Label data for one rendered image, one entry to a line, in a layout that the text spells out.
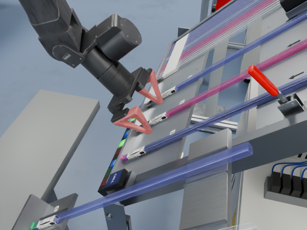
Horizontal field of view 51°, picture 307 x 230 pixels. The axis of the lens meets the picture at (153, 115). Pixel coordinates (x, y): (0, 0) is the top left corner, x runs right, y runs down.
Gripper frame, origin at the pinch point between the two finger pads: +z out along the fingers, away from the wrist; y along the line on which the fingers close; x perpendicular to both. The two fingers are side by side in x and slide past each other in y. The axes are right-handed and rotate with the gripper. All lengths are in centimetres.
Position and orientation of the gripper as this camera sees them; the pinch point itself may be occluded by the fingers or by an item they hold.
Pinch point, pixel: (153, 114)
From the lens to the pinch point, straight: 69.9
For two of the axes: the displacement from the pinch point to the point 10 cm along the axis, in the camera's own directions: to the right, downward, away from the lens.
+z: 6.6, 6.4, 3.9
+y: 2.5, -6.8, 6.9
